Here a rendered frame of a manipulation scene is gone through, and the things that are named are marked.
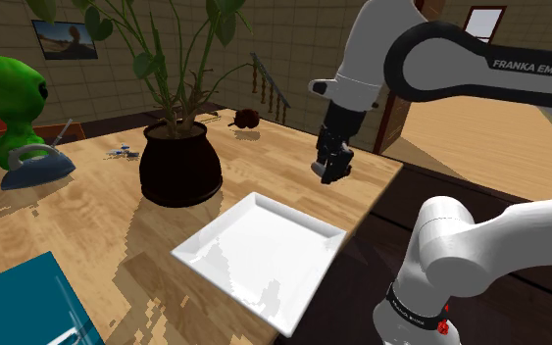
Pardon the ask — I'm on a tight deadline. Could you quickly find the window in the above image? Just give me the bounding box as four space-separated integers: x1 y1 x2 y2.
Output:
462 5 508 44

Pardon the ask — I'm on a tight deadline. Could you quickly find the potted plant in dark pot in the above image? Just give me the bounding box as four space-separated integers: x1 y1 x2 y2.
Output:
25 0 254 209

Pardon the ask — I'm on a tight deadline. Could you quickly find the teal box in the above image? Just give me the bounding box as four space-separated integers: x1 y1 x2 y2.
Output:
0 251 106 345

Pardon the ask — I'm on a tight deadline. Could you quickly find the thin grey pen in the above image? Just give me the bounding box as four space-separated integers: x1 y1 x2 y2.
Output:
51 118 74 146

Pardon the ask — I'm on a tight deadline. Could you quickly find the green alien figure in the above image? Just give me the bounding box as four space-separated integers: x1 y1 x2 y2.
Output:
0 53 50 172

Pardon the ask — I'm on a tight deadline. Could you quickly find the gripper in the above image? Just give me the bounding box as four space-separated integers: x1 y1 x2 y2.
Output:
310 100 367 185

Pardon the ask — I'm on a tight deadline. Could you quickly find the white square plate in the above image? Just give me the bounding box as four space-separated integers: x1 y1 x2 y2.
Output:
170 191 348 338

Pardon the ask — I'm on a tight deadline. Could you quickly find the blue clothes iron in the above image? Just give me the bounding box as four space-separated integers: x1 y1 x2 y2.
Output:
0 143 77 192

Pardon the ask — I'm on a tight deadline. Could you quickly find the dark brown round object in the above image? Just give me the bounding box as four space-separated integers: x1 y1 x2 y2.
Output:
227 108 261 130

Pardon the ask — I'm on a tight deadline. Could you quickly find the wall picture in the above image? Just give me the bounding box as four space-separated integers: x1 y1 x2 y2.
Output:
31 19 99 62

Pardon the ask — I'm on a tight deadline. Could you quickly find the wooden stair railing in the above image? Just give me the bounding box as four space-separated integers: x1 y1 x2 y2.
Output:
249 52 292 124

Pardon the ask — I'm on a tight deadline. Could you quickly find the small blue and white object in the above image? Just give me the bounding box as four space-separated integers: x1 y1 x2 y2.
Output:
107 143 141 160

